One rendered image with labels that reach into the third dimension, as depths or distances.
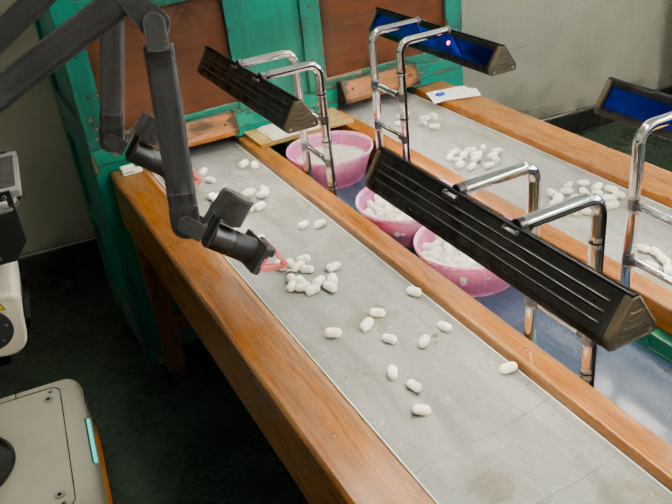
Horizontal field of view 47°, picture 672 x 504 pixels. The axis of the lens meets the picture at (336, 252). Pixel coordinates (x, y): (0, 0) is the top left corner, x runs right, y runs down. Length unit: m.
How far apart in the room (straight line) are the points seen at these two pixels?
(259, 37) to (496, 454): 1.64
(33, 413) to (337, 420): 1.22
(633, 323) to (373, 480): 0.47
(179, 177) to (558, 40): 2.96
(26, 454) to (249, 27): 1.39
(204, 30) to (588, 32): 2.38
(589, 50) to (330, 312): 2.97
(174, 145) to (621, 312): 0.90
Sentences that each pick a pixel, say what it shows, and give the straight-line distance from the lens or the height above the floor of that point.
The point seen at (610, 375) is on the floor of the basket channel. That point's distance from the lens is 1.59.
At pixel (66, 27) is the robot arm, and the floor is 1.37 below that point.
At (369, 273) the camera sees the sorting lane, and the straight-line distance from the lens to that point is 1.77.
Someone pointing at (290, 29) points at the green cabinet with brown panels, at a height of 1.06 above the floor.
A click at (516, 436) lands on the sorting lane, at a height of 0.74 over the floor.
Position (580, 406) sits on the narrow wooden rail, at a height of 0.76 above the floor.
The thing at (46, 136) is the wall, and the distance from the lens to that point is 3.44.
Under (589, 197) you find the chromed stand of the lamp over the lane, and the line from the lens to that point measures 1.23.
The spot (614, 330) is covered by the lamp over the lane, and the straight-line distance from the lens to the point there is 1.03.
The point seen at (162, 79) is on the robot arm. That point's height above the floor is 1.25.
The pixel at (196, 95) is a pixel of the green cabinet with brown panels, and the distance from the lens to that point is 2.52.
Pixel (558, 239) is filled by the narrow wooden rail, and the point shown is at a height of 0.76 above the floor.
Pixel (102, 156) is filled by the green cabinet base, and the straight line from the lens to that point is 2.48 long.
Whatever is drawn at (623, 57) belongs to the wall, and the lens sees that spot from 4.53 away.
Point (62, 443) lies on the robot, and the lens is 2.25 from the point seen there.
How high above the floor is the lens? 1.67
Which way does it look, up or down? 30 degrees down
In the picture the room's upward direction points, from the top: 7 degrees counter-clockwise
